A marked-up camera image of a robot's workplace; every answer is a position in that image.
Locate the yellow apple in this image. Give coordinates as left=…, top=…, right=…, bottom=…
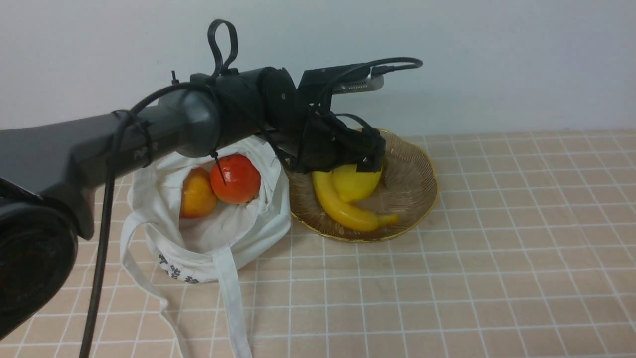
left=331, top=165, right=382, bottom=202

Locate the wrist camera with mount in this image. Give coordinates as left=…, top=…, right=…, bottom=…
left=298, top=64, right=384, bottom=110

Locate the orange fruit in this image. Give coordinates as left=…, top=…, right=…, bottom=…
left=179, top=167, right=217, bottom=219

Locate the yellow banana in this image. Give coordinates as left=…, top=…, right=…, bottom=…
left=312, top=172, right=399, bottom=233

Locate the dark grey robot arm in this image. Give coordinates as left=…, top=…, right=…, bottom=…
left=1, top=64, right=385, bottom=341

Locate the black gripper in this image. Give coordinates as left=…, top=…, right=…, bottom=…
left=278, top=112, right=386, bottom=173

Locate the white cloth tote bag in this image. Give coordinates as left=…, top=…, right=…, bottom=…
left=120, top=136, right=291, bottom=358

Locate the red apple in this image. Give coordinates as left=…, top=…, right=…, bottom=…
left=209, top=154, right=261, bottom=204

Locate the amber glass fruit plate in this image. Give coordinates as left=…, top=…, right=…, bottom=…
left=286, top=129, right=439, bottom=243

